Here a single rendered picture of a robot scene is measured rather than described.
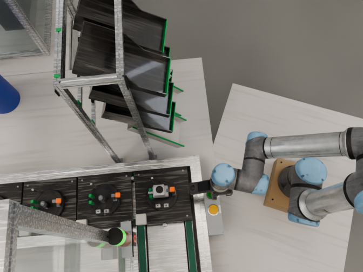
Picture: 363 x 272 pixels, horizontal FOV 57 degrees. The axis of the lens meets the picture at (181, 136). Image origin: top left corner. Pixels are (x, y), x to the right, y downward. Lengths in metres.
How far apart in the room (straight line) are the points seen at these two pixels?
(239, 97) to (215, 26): 1.41
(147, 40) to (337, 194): 0.76
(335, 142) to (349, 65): 2.09
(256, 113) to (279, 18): 1.60
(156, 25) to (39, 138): 0.95
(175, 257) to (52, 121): 0.93
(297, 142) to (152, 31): 0.59
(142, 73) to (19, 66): 1.15
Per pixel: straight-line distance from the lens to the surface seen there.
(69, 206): 1.58
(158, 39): 1.15
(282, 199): 1.56
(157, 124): 1.33
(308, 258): 1.66
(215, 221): 1.49
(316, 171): 1.39
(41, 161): 1.80
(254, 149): 1.19
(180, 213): 1.48
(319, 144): 1.11
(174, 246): 1.53
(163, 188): 1.39
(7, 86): 1.89
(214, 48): 2.97
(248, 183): 1.16
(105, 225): 1.52
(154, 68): 1.08
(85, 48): 1.05
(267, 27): 3.15
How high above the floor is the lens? 2.44
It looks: 70 degrees down
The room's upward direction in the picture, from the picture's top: 5 degrees counter-clockwise
